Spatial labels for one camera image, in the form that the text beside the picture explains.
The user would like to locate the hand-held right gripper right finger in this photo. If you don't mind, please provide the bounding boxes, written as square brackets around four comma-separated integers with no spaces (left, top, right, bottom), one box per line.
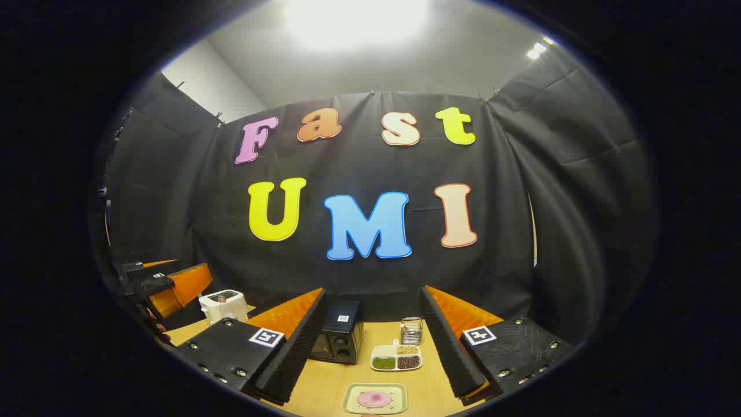
[419,285,578,407]

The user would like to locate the white toaster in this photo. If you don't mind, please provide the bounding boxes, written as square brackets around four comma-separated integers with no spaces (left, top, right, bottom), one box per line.
[199,289,250,325]

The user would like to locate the white divided dish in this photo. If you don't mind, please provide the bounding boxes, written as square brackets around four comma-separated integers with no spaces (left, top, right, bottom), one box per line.
[370,339,424,372]

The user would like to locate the cream square plate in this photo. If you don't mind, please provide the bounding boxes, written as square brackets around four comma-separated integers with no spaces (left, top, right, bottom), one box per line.
[341,382,408,415]

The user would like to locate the large ceiling light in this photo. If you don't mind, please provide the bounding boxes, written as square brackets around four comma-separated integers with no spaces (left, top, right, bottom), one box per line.
[283,0,430,52]

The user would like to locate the metal wire holder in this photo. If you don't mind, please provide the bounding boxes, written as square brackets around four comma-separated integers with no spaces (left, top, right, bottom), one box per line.
[400,316,424,347]

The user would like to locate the black electric oven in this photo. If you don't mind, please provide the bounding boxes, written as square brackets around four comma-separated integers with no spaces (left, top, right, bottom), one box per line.
[309,299,365,365]

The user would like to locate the black backdrop cloth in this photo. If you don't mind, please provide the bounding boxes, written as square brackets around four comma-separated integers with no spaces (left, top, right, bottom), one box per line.
[93,43,658,348]

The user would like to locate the pink meat slice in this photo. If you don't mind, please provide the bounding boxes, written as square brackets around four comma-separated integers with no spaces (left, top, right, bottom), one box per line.
[357,391,394,409]

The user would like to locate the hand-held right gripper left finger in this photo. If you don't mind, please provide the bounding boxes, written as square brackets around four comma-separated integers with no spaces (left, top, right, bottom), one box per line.
[173,287,328,405]

